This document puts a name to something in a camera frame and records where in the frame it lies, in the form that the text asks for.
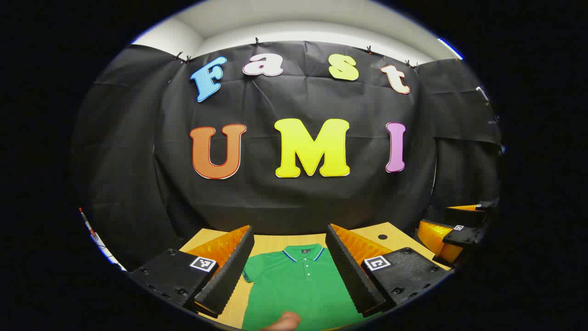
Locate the green T-shirt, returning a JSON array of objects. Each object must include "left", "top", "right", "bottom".
[{"left": 241, "top": 244, "right": 369, "bottom": 331}]

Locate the black backdrop cloth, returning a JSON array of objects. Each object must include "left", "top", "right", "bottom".
[{"left": 71, "top": 40, "right": 503, "bottom": 272}]

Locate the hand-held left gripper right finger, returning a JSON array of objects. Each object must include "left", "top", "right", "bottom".
[{"left": 325, "top": 223, "right": 454, "bottom": 318}]

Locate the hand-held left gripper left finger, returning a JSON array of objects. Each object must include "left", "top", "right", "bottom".
[{"left": 129, "top": 225, "right": 255, "bottom": 318}]

